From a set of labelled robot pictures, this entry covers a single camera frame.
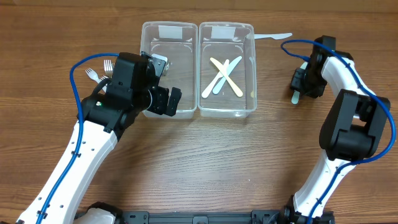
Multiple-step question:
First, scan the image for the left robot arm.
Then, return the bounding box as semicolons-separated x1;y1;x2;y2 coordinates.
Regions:
17;52;182;224

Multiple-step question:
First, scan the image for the left blue cable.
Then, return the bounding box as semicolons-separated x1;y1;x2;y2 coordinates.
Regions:
34;52;121;224

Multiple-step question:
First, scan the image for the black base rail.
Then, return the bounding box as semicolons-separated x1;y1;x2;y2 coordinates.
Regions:
123;210;279;224

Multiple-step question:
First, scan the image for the clear plastic container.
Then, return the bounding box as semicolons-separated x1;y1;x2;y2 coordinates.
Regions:
140;21;198;119
198;22;257;118

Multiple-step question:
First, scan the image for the pale blue plastic knife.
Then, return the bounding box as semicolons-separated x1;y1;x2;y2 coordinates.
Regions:
213;56;242;95

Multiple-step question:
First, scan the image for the left clear plastic container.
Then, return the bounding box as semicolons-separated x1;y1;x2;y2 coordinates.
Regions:
140;21;198;119

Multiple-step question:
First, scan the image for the white plastic knife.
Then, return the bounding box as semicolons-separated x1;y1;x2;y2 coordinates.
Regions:
201;72;225;98

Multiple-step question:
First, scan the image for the yellow plastic knife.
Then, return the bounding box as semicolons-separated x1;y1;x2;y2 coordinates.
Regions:
210;57;243;97

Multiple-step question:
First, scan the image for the teal plastic knife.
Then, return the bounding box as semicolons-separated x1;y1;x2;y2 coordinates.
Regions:
291;62;308;105

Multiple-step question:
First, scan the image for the right clear plastic container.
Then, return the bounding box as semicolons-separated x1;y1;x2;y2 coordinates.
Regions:
198;22;257;118

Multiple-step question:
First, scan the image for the metal fork tall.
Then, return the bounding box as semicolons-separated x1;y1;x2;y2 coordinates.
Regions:
104;59;114;77

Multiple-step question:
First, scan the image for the white plastic fork left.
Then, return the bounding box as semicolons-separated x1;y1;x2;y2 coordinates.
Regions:
85;68;108;83

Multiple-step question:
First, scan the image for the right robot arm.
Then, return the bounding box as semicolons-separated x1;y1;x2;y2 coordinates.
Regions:
277;35;397;223

